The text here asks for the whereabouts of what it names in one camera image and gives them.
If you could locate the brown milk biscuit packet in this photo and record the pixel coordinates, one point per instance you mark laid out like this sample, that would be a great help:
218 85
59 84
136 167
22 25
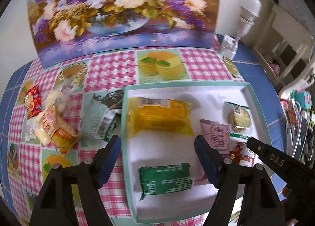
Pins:
242 155

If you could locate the white shelf unit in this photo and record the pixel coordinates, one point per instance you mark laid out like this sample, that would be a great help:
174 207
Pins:
285 49

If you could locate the dark green snack packet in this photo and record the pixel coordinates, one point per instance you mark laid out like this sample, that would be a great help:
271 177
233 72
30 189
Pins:
165 179

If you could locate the checkered food print tablecloth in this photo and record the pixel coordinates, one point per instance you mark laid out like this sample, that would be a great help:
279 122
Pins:
21 168

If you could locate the white light bulb lamp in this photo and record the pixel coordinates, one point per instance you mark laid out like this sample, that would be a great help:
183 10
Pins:
249 11

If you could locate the green-edged cracker packet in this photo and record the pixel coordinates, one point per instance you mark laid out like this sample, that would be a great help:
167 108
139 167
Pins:
238 117

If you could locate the white power socket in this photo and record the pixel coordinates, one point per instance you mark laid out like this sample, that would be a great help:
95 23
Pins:
228 47

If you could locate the white teal-rimmed tray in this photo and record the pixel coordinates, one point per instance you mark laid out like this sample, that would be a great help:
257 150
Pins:
151 148

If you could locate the yellow snack packet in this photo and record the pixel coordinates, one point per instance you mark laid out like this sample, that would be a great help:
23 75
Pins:
161 115

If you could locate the red cracker packet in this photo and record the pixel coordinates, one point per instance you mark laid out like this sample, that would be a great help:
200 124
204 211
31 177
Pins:
33 102

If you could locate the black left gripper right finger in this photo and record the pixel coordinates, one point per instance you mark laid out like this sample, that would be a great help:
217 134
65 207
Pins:
260 204

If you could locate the floral painting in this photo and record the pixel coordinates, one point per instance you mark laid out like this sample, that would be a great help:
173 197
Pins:
67 29

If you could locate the white bread packet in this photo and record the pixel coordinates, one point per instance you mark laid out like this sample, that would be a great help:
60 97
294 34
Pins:
29 133

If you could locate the smartphone on stand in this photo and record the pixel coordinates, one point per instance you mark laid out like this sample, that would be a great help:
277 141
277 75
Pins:
300 138

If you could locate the teal toy box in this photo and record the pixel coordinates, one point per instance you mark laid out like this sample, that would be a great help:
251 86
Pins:
304 99

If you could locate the pink swiss roll packet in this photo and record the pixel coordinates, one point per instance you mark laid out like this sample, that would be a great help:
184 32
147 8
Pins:
211 147

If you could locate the pale green barcode packet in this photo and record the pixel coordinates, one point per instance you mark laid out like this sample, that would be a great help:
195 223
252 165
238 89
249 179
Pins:
101 113

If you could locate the gold swiss roll packet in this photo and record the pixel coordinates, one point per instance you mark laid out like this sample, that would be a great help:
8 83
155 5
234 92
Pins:
52 128

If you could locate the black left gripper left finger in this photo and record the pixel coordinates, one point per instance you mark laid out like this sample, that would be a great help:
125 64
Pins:
55 203

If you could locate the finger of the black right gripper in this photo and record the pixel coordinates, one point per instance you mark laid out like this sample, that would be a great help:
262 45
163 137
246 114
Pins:
298 176

